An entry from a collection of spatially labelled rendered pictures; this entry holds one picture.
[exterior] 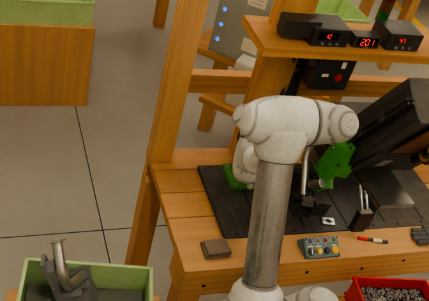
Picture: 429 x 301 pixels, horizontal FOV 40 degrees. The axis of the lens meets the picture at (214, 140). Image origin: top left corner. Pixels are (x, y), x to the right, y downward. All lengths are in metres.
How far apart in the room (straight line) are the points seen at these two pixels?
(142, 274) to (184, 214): 0.40
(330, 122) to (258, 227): 0.35
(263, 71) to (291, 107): 0.84
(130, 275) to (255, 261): 0.53
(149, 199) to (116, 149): 1.30
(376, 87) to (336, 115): 1.25
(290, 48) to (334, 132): 0.69
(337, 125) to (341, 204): 1.06
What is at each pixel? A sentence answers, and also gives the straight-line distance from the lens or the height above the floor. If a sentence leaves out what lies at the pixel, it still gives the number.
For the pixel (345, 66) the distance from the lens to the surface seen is 2.44.
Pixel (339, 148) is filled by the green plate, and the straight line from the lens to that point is 2.40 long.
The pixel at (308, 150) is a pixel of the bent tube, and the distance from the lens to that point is 2.50.
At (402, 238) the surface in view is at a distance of 2.65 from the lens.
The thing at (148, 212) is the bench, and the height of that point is 0.58.
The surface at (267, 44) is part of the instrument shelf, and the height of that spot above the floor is 1.54.
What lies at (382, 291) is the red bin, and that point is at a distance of 2.41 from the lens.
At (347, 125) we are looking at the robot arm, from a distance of 1.64.
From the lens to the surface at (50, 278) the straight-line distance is 1.83.
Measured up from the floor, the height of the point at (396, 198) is 1.13.
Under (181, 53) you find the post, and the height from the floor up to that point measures 1.42.
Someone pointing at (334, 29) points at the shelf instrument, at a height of 1.61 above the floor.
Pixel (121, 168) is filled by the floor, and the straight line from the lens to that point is 3.85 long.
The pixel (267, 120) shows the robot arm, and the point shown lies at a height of 1.67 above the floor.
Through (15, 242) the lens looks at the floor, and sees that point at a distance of 3.38.
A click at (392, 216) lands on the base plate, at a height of 0.90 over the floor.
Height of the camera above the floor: 2.53
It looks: 37 degrees down
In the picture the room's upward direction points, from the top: 16 degrees clockwise
